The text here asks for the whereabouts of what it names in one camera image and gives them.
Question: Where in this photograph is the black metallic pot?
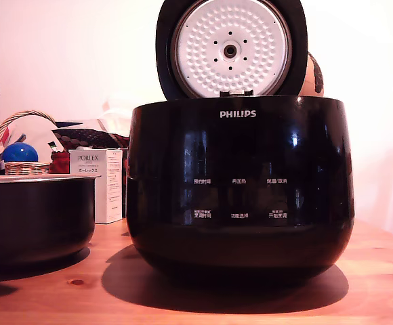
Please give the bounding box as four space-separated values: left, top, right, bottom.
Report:
0 175 102 269

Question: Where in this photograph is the black Philips rice cooker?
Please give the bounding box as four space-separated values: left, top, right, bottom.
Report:
125 95 356 284

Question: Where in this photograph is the black rice cooker lid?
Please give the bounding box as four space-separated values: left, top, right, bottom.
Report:
155 0 309 100

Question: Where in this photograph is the dark dotted patterned cloth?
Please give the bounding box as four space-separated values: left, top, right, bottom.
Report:
51 126 130 150

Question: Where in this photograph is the white Porlex box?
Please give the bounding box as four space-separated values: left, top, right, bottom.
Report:
68 148 124 225

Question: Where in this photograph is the red pouch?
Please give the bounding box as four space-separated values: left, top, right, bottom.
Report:
48 150 70 175

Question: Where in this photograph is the orange patterned vase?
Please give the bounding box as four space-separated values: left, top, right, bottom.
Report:
299 50 325 98

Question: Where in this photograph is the small woven wicker basket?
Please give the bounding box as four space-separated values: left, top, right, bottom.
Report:
4 161 52 175

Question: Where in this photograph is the blue ball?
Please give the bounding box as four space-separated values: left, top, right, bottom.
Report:
1 142 39 163

